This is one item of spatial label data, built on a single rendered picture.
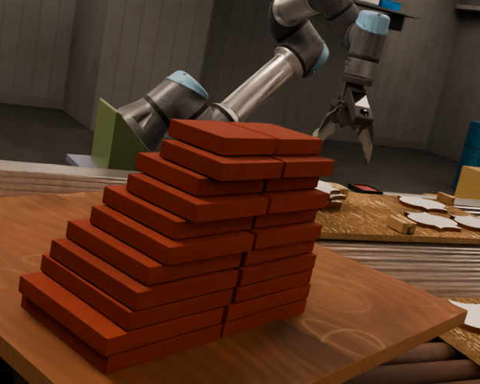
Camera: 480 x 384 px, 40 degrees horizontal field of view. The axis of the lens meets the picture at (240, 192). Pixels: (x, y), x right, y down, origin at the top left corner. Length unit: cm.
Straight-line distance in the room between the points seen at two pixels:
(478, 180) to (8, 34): 525
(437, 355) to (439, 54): 1039
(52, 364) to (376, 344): 31
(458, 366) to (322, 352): 40
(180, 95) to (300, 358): 130
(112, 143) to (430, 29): 960
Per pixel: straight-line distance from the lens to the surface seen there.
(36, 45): 802
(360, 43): 157
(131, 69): 715
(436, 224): 166
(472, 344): 103
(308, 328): 65
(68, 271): 56
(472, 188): 541
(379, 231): 150
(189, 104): 181
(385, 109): 1071
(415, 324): 74
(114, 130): 171
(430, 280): 133
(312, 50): 200
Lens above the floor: 130
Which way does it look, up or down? 14 degrees down
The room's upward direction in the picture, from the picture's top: 12 degrees clockwise
